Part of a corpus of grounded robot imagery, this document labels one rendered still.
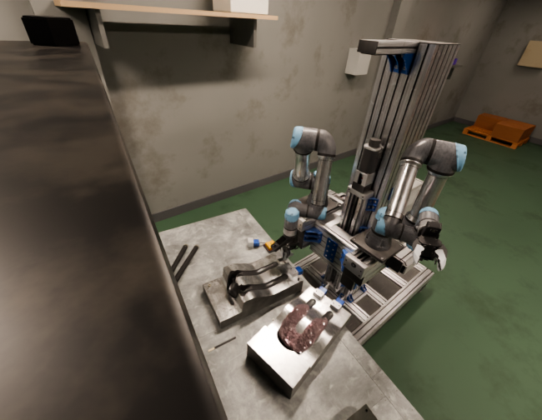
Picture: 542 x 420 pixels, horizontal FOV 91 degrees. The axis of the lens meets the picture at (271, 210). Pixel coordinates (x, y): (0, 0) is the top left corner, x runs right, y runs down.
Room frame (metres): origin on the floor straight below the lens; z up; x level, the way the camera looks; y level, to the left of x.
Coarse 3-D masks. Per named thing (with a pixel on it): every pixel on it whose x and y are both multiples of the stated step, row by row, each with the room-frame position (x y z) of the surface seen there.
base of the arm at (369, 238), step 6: (372, 228) 1.19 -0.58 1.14; (366, 234) 1.22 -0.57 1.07; (372, 234) 1.17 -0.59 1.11; (378, 234) 1.15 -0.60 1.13; (366, 240) 1.18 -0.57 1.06; (372, 240) 1.15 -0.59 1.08; (378, 240) 1.14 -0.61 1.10; (384, 240) 1.14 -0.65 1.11; (390, 240) 1.15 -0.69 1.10; (372, 246) 1.14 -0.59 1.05; (378, 246) 1.13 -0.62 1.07; (384, 246) 1.13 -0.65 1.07; (390, 246) 1.14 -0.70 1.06
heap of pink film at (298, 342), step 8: (304, 304) 0.85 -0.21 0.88; (296, 312) 0.76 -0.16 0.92; (304, 312) 0.79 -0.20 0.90; (288, 320) 0.73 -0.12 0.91; (296, 320) 0.74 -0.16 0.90; (320, 320) 0.75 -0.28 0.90; (280, 328) 0.70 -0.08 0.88; (288, 328) 0.70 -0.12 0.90; (312, 328) 0.70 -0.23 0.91; (320, 328) 0.70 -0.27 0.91; (280, 336) 0.66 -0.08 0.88; (288, 336) 0.66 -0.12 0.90; (296, 336) 0.66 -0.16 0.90; (304, 336) 0.66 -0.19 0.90; (312, 336) 0.66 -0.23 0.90; (288, 344) 0.63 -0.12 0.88; (296, 344) 0.63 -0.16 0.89; (304, 344) 0.63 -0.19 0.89
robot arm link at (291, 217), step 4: (288, 208) 1.17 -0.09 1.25; (292, 208) 1.17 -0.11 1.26; (296, 208) 1.17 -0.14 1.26; (288, 212) 1.13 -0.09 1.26; (292, 212) 1.13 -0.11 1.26; (296, 212) 1.13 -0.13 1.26; (284, 216) 1.14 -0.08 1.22; (288, 216) 1.12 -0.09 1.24; (292, 216) 1.11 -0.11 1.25; (296, 216) 1.12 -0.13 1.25; (284, 220) 1.14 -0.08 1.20; (288, 220) 1.11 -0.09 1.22; (292, 220) 1.11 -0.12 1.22; (296, 220) 1.12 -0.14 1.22; (284, 224) 1.13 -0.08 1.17; (288, 224) 1.11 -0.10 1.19; (292, 224) 1.11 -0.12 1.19; (296, 224) 1.12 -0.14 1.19; (288, 228) 1.11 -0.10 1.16; (292, 228) 1.11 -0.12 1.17; (296, 228) 1.13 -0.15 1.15
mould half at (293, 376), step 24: (312, 288) 0.97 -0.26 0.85; (288, 312) 0.78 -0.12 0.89; (312, 312) 0.81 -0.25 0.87; (336, 312) 0.83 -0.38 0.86; (264, 336) 0.65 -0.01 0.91; (336, 336) 0.72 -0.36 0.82; (264, 360) 0.54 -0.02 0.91; (288, 360) 0.55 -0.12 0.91; (312, 360) 0.57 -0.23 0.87; (288, 384) 0.46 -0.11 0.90
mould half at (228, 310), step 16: (272, 256) 1.17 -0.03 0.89; (224, 272) 0.99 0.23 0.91; (272, 272) 1.04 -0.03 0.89; (288, 272) 1.04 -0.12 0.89; (208, 288) 0.92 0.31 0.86; (224, 288) 0.93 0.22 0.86; (272, 288) 0.93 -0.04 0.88; (288, 288) 0.94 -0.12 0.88; (224, 304) 0.83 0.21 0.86; (240, 304) 0.81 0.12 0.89; (256, 304) 0.84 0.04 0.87; (224, 320) 0.74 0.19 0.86
